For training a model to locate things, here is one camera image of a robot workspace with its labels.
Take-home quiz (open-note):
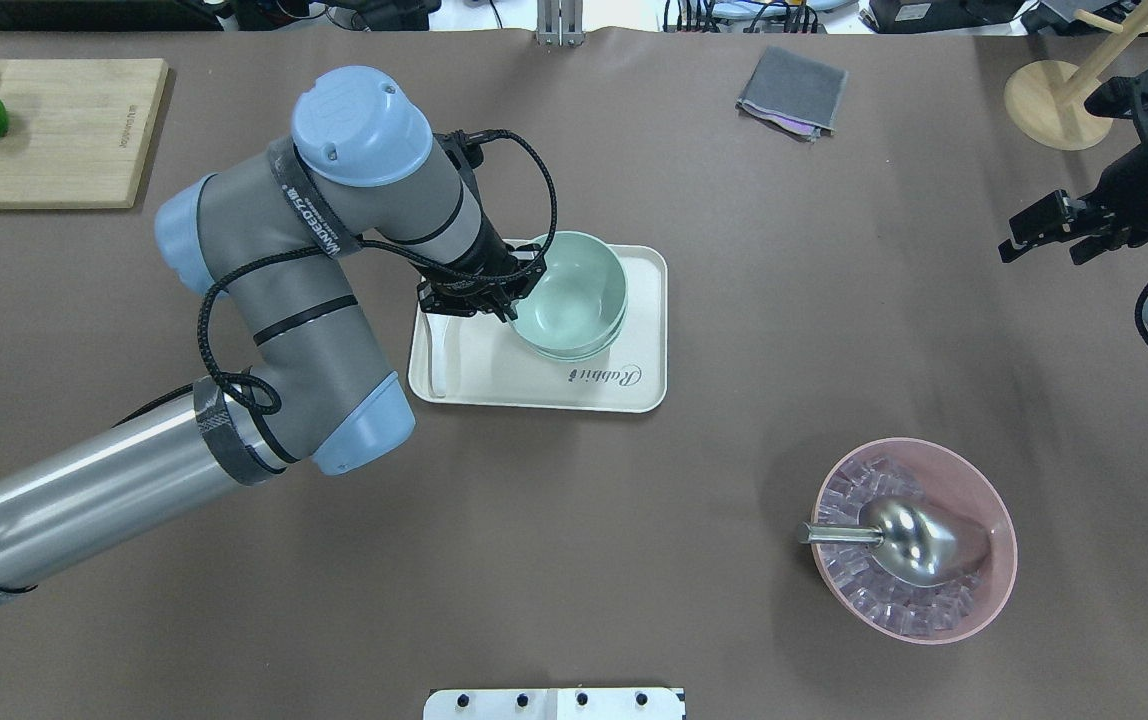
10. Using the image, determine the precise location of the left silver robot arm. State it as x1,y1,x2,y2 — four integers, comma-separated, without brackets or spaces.
0,67,554,606

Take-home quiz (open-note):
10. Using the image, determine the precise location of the pink bowl with ice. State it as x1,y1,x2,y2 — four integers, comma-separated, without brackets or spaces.
808,438,1018,647

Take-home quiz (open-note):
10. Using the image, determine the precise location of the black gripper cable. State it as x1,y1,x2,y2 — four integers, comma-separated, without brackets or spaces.
196,127,559,417

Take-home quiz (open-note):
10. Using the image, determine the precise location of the cream rabbit tray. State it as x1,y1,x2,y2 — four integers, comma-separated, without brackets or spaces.
408,243,669,413

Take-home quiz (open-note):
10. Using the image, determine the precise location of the white ceramic spoon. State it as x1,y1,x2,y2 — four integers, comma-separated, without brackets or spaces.
424,313,450,398

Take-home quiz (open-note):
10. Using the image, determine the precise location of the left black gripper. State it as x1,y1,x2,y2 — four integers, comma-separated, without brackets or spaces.
418,129,546,323

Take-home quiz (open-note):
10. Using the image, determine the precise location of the green bowl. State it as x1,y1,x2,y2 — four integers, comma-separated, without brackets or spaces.
513,320,626,363
510,231,629,338

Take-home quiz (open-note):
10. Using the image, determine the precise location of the steel ice scoop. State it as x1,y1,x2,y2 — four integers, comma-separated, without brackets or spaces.
797,496,991,588

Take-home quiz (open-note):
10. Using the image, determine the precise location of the wooden mug tree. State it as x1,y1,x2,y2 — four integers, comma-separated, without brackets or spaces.
1003,1,1148,150

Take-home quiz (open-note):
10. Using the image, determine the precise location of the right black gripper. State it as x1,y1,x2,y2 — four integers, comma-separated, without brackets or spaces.
998,70,1148,266

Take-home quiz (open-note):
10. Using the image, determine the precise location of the wooden cutting board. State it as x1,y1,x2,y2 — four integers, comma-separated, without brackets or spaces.
0,59,170,210

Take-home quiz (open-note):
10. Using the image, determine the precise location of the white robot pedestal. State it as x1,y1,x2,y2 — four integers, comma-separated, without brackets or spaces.
422,686,688,719

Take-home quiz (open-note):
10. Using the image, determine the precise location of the grey folded cloth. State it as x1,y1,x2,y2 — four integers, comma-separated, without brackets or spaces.
735,47,850,142

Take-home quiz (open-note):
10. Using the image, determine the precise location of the aluminium frame post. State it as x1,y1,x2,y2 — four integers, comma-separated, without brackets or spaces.
534,0,585,47

